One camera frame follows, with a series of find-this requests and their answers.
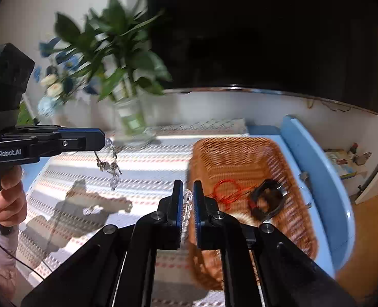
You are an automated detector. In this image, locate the thin television cable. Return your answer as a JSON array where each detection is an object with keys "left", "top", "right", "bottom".
[{"left": 304, "top": 97, "right": 352, "bottom": 112}]

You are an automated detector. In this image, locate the striped woven table mat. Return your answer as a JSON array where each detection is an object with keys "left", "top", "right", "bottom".
[{"left": 16, "top": 118, "right": 250, "bottom": 307}]

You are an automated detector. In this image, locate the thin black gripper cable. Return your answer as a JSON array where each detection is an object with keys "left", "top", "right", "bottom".
[{"left": 0, "top": 243, "right": 53, "bottom": 276}]

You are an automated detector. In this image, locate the clear crystal bead bracelet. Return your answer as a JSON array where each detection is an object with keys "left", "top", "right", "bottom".
[{"left": 182, "top": 189, "right": 194, "bottom": 244}]

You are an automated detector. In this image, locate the red string bracelet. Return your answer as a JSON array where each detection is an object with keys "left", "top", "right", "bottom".
[{"left": 212, "top": 179, "right": 255, "bottom": 212}]

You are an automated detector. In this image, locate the metal desk clamp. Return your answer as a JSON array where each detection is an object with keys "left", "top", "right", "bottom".
[{"left": 299, "top": 172, "right": 312, "bottom": 208}]

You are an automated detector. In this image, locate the clear glass vase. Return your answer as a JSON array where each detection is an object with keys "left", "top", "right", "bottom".
[{"left": 112, "top": 97, "right": 159, "bottom": 146}]

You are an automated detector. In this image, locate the blue and white flower bouquet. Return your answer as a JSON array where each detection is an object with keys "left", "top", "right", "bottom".
[{"left": 36, "top": 37, "right": 97, "bottom": 117}]

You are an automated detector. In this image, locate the brown wicker basket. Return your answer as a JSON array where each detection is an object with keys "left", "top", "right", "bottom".
[{"left": 186, "top": 137, "right": 319, "bottom": 290}]

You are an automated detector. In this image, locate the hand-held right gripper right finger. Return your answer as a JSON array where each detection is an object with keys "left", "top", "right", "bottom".
[{"left": 193, "top": 180, "right": 357, "bottom": 307}]

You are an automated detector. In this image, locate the green bamboo plant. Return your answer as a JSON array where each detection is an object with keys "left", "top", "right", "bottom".
[{"left": 55, "top": 0, "right": 172, "bottom": 128}]

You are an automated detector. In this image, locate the black wrist watch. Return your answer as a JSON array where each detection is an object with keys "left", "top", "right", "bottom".
[{"left": 248, "top": 179, "right": 287, "bottom": 221}]

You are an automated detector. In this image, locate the person's left hand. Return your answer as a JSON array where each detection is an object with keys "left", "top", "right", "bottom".
[{"left": 0, "top": 166, "right": 28, "bottom": 227}]

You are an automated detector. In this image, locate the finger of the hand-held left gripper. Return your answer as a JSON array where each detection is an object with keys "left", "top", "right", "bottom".
[
  {"left": 19, "top": 179, "right": 185, "bottom": 307},
  {"left": 59, "top": 127, "right": 106, "bottom": 151}
]

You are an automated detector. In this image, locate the silver charm chain bracelet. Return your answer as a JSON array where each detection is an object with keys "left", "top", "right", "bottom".
[{"left": 95, "top": 137, "right": 123, "bottom": 190}]

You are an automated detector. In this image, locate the flat colourful box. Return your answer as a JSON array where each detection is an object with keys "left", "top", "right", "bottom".
[{"left": 326, "top": 149, "right": 357, "bottom": 180}]

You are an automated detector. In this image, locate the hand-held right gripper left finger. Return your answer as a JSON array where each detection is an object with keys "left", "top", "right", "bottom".
[{"left": 19, "top": 179, "right": 185, "bottom": 307}]

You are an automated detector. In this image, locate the black television screen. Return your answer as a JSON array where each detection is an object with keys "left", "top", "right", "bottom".
[{"left": 146, "top": 0, "right": 378, "bottom": 116}]

